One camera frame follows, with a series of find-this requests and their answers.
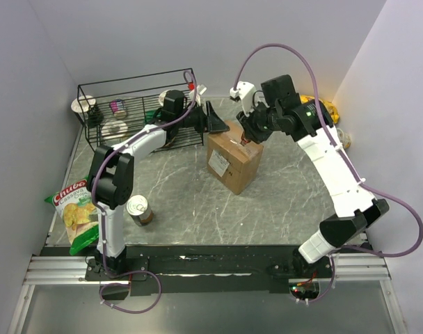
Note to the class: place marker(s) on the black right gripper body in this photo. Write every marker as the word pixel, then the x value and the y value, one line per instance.
pixel 261 122

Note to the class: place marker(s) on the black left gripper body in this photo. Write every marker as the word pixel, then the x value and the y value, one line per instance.
pixel 195 120

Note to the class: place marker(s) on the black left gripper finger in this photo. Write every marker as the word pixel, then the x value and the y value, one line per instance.
pixel 216 126
pixel 212 116

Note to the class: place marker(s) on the brown cardboard express box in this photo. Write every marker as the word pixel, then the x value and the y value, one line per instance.
pixel 234 164

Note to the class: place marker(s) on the red black utility knife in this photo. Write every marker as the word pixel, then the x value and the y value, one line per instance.
pixel 244 141

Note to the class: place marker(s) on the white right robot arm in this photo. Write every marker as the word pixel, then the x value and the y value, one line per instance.
pixel 312 128

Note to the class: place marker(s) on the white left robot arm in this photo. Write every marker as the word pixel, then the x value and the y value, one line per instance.
pixel 111 175

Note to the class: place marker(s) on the Chobani yogurt cup in rack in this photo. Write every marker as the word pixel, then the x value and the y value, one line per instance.
pixel 162 97

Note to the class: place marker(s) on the yellow Lays chips bag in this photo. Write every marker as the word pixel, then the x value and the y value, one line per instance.
pixel 330 107

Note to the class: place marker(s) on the purple label small cup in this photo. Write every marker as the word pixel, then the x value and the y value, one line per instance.
pixel 118 108

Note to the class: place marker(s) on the Chobani yogurt cup right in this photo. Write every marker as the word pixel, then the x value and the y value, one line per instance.
pixel 345 138

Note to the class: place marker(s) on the white round container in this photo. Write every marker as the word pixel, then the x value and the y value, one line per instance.
pixel 114 129

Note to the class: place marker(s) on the black cone object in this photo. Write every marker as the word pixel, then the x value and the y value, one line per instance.
pixel 95 116

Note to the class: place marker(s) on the silver tin can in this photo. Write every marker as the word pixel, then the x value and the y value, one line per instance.
pixel 140 210

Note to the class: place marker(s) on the white paper cup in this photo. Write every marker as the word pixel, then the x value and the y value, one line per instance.
pixel 83 105

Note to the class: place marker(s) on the green chips bag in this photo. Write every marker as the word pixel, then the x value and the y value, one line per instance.
pixel 79 215

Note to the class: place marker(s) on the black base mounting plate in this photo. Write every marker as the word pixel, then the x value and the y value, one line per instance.
pixel 198 269

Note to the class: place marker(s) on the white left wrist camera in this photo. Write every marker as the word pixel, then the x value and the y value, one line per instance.
pixel 195 93

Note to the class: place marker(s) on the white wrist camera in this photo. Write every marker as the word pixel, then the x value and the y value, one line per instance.
pixel 195 93
pixel 244 92

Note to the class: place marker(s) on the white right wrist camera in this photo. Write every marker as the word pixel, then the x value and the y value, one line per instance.
pixel 244 92

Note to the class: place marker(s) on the black wire basket rack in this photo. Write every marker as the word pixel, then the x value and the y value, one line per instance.
pixel 140 94

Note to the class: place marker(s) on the aluminium frame rail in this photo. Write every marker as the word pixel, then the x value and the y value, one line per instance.
pixel 55 298

